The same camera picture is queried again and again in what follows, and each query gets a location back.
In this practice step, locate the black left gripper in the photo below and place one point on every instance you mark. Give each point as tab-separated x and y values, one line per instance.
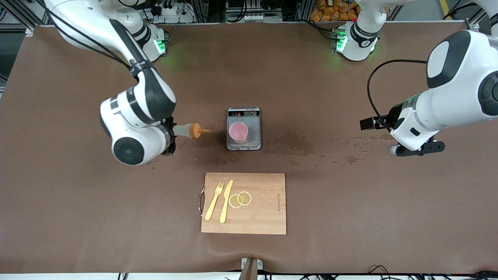
392	116

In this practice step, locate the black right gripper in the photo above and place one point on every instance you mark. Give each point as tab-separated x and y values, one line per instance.
170	125

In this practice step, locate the clear sauce bottle orange cap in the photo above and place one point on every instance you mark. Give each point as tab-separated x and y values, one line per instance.
183	130

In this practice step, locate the pink plastic cup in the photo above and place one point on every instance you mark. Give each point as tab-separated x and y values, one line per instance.
238	132

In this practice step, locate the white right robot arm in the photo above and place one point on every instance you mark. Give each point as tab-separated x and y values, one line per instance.
132	105

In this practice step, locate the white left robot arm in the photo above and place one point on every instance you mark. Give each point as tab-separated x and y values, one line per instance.
459	97

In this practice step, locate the silver digital kitchen scale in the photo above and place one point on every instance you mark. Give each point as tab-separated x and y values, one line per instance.
255	136

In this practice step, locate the yellow plastic fork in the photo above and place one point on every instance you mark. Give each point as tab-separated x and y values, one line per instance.
213	204

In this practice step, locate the yellow plastic knife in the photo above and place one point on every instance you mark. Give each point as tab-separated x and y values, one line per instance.
225	206

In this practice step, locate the lemon slice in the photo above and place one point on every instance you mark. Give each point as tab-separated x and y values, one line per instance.
245	198
233	201

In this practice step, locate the white power strip with plugs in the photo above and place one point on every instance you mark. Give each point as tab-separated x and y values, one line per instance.
169	11

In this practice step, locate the pile of orange snacks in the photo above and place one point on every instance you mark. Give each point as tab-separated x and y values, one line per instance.
330	13

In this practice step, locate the wooden cutting board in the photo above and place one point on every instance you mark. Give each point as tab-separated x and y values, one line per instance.
264	210

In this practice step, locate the white multi-socket strip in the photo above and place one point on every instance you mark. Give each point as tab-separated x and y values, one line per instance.
253	17

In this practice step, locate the aluminium frame rail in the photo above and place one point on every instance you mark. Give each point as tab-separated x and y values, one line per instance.
472	24
32	29

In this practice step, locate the metal table edge bracket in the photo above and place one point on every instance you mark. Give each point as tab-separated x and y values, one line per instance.
251	268

